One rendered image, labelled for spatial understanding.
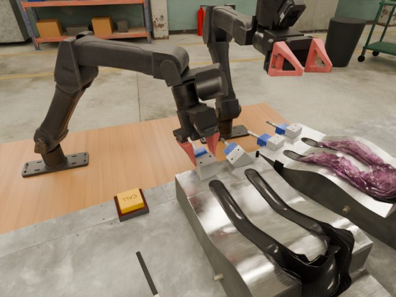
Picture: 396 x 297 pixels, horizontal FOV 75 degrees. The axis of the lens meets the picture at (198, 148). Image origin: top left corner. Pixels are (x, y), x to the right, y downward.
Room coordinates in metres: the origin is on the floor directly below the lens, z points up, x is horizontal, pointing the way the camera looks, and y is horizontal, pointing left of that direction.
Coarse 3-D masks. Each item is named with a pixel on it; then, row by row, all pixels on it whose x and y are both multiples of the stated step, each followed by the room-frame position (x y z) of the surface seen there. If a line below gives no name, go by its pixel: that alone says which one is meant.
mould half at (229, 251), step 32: (224, 160) 0.57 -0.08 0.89; (256, 160) 0.57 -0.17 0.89; (192, 192) 0.45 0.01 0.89; (256, 192) 0.45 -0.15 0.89; (288, 192) 0.45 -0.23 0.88; (192, 224) 0.40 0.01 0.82; (224, 224) 0.36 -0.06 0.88; (256, 224) 0.35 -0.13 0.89; (288, 224) 0.34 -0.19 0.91; (352, 224) 0.32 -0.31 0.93; (224, 256) 0.26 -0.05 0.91; (256, 256) 0.25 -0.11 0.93; (352, 256) 0.26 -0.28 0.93; (224, 288) 0.25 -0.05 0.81; (256, 288) 0.20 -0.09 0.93; (288, 288) 0.20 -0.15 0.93; (352, 288) 0.23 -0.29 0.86
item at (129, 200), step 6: (126, 192) 0.50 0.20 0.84; (132, 192) 0.50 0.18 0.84; (138, 192) 0.50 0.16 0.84; (120, 198) 0.47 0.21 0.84; (126, 198) 0.47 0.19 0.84; (132, 198) 0.47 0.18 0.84; (138, 198) 0.47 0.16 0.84; (120, 204) 0.45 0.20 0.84; (126, 204) 0.45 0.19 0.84; (132, 204) 0.45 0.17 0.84; (138, 204) 0.46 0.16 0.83; (126, 210) 0.44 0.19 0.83
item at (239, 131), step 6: (228, 120) 0.82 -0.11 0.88; (222, 126) 0.81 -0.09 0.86; (228, 126) 0.81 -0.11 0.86; (234, 126) 0.89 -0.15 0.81; (240, 126) 0.89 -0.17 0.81; (222, 132) 0.81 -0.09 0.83; (228, 132) 0.81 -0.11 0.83; (234, 132) 0.84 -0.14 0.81; (240, 132) 0.84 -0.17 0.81; (246, 132) 0.84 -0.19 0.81; (204, 138) 0.80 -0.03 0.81; (228, 138) 0.81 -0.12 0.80
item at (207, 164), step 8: (192, 144) 0.58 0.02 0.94; (200, 152) 0.54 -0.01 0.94; (200, 160) 0.50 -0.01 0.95; (208, 160) 0.50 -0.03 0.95; (216, 160) 0.50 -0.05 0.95; (200, 168) 0.48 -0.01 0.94; (208, 168) 0.49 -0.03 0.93; (216, 168) 0.50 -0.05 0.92; (200, 176) 0.48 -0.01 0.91; (208, 176) 0.49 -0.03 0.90
